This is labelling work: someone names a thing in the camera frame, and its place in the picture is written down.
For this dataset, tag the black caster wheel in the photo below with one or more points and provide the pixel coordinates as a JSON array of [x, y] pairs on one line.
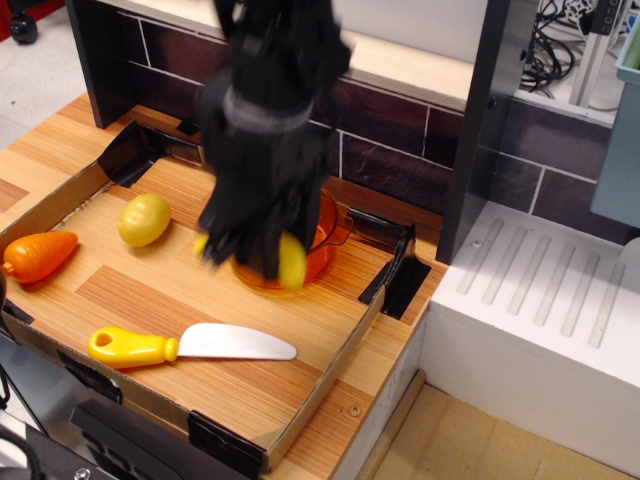
[[23, 29]]

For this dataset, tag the aluminium frame rail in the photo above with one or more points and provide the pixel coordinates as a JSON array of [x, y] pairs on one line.
[[604, 24]]

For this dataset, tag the yellow plastic toy banana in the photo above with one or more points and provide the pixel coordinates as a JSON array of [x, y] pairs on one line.
[[292, 267]]

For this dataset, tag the orange transparent plastic pot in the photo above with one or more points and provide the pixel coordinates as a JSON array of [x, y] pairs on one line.
[[332, 230]]

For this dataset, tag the orange toy carrot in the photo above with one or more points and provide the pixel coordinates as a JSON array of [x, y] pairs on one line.
[[34, 257]]

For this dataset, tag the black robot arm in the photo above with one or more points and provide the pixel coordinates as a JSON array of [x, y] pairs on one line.
[[283, 55]]

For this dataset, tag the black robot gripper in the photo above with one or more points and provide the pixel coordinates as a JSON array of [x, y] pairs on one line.
[[268, 180]]

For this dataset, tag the yellow green toy potato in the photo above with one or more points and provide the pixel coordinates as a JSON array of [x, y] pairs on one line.
[[144, 219]]

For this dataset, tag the brass screw in table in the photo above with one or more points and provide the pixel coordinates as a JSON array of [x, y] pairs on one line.
[[355, 411]]

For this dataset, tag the teal plastic bin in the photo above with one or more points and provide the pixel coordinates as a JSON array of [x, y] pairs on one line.
[[617, 191]]

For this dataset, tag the dark grey vertical post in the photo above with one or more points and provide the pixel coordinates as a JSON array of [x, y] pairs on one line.
[[502, 51]]

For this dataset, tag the yellow handled white toy knife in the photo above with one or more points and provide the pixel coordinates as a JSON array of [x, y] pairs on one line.
[[119, 348]]

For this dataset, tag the white dish drying rack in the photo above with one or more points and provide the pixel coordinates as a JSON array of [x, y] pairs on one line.
[[538, 324]]

